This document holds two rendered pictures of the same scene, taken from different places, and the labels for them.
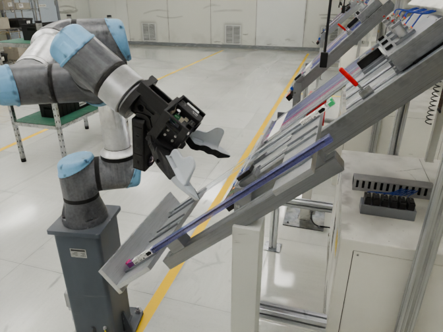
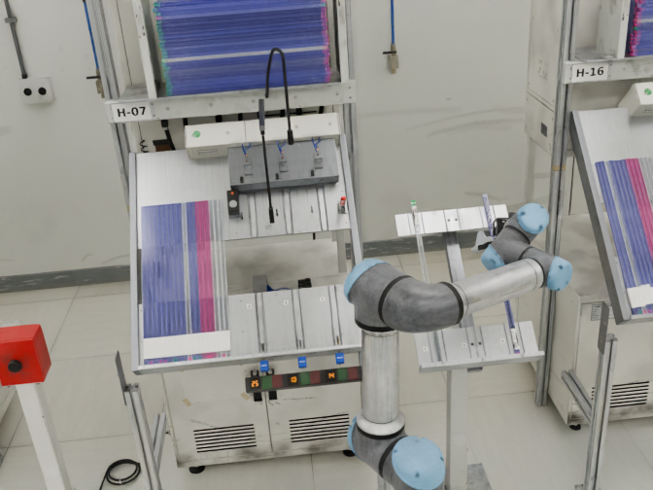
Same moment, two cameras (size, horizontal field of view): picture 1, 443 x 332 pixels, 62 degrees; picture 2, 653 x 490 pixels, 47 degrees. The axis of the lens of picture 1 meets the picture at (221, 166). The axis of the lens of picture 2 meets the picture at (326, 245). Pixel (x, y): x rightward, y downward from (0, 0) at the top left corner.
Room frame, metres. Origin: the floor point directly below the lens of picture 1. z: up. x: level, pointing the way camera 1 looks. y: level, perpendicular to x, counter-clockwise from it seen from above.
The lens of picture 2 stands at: (1.69, 1.63, 1.95)
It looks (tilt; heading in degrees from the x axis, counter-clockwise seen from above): 26 degrees down; 250
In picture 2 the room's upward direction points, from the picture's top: 4 degrees counter-clockwise
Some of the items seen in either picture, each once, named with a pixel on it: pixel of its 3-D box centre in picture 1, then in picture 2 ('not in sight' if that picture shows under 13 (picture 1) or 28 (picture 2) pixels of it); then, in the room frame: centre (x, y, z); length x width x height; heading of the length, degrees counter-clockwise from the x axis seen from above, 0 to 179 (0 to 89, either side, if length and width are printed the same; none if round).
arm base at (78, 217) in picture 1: (83, 205); not in sight; (1.09, 0.47, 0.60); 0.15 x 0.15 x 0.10
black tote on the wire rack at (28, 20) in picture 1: (19, 22); not in sight; (7.10, 3.64, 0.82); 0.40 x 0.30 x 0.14; 169
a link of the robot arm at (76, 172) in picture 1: (80, 174); (416, 472); (1.10, 0.47, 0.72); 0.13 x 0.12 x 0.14; 104
